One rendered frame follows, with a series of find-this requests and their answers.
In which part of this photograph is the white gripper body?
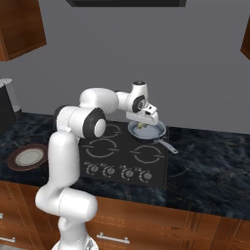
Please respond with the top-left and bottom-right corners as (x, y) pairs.
(125, 110), (161, 127)

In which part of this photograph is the dark frying pan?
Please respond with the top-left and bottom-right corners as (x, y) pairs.
(127, 119), (180, 155)

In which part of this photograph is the dark extractor hood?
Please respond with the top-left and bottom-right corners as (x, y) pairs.
(65, 0), (188, 9)

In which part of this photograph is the black hob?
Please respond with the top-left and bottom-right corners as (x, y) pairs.
(77, 119), (171, 190)

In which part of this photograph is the wooden wall cupboard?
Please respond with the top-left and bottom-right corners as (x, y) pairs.
(0, 0), (48, 63)
(239, 26), (250, 62)

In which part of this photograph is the black coffee machine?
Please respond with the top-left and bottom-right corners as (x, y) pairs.
(0, 77), (23, 135)

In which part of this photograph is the brown rimmed white plate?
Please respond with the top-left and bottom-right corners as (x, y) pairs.
(6, 143), (50, 173)

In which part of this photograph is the wooden drawer front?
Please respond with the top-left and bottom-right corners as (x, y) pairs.
(85, 195), (223, 250)
(0, 180), (37, 229)
(0, 224), (46, 250)

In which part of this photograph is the wooden cupboard door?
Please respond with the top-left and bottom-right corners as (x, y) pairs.
(210, 216), (250, 250)

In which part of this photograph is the black hob knob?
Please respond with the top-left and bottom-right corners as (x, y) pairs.
(139, 170), (153, 184)
(121, 167), (134, 180)
(103, 165), (115, 177)
(88, 163), (100, 175)

